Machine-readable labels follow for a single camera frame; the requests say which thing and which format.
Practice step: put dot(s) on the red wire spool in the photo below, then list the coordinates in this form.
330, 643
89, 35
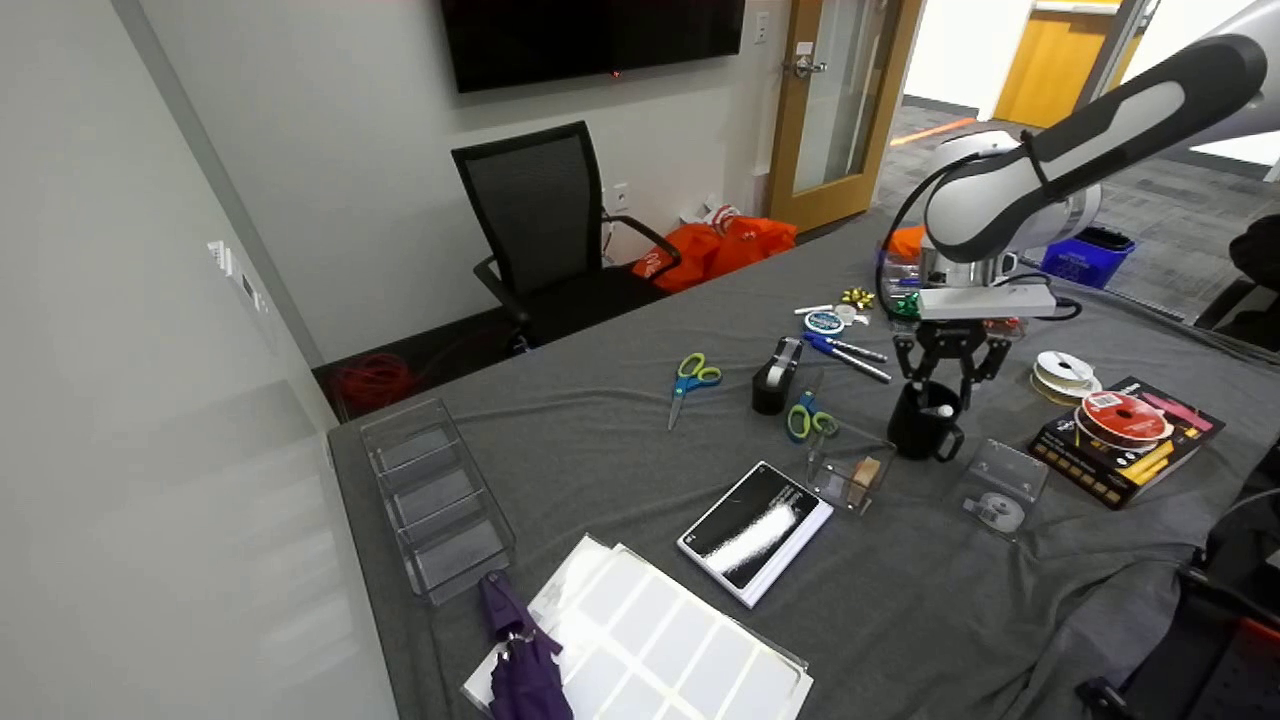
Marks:
1120, 421

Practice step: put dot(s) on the blue bin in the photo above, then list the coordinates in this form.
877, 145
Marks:
1085, 258

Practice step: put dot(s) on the white label sheets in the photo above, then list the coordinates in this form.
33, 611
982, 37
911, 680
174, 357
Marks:
636, 647

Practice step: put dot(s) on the white tape roll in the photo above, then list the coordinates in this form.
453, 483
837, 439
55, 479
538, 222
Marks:
1065, 377

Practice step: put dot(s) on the black orange book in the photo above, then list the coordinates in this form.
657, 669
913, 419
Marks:
1120, 473

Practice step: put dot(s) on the clear case on left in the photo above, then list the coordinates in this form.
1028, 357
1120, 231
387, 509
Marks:
849, 483

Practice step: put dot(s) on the black ink pad box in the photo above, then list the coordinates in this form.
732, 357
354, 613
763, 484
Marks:
752, 529

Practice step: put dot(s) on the wall mounted black television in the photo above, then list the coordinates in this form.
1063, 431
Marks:
531, 43

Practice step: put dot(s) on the orange bag on floor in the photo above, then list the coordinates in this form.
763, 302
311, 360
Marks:
715, 249

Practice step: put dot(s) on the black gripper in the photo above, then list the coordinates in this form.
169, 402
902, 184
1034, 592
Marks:
970, 341

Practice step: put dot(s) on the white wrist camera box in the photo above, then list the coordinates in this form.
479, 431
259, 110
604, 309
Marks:
1028, 297

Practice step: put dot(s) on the black tape dispenser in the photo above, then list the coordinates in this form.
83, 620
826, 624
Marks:
768, 386

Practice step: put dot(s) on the wooden glass door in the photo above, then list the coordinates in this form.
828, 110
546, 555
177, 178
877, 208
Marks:
841, 82

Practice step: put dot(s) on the green blue scissors small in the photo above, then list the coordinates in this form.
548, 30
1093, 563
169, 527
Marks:
804, 421

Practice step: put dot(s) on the green blue scissors left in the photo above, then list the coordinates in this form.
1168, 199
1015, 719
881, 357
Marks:
690, 377

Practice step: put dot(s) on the purple cloth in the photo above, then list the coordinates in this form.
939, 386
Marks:
525, 678

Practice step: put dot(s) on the black mug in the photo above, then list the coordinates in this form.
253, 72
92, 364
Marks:
930, 431

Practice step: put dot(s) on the orange cloth on table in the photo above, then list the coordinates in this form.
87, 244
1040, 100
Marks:
907, 242

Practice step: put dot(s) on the clear case with white roll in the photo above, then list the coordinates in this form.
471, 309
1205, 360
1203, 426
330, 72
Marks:
1001, 490

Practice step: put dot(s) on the black office chair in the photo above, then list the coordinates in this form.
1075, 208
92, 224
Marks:
540, 213

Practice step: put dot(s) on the clear plastic tray organizer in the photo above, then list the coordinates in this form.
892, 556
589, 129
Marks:
437, 507

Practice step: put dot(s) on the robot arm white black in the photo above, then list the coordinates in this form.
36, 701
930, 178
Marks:
978, 205

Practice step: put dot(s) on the blue white pen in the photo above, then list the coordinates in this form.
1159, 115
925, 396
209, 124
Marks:
855, 357

